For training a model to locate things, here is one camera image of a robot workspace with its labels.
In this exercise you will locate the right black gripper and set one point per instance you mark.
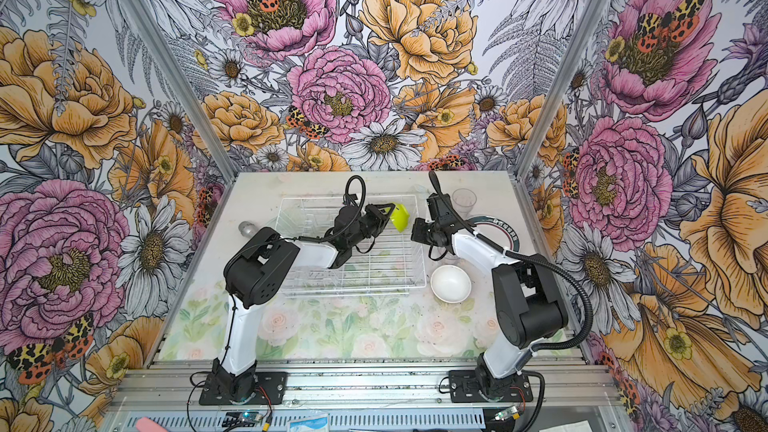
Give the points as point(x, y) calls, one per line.
point(417, 233)

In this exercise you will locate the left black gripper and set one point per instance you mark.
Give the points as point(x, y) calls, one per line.
point(380, 215)

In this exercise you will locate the lime green bowl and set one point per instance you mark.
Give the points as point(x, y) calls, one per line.
point(400, 217)

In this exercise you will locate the clear glass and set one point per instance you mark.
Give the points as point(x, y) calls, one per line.
point(463, 201)

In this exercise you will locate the pink wooden plate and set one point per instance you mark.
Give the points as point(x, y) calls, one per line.
point(497, 230)

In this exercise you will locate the orange bowl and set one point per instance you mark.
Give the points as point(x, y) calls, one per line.
point(450, 284)

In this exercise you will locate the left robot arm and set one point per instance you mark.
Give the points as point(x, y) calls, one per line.
point(255, 274)

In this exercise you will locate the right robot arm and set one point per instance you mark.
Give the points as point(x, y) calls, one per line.
point(529, 306)

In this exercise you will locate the grey metal cylinder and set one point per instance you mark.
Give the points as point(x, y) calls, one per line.
point(248, 229)

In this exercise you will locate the small circuit board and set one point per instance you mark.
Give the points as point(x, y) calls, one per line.
point(242, 419)

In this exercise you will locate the pink object front edge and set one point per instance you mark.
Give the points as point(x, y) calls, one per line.
point(144, 424)

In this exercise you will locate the white wire dish rack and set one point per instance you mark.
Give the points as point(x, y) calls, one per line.
point(375, 252)

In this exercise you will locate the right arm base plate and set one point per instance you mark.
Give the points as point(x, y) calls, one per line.
point(475, 386)

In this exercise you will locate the aluminium frame rail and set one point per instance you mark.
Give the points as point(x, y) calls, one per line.
point(370, 396)

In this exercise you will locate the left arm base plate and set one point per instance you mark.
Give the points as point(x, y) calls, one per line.
point(264, 387)

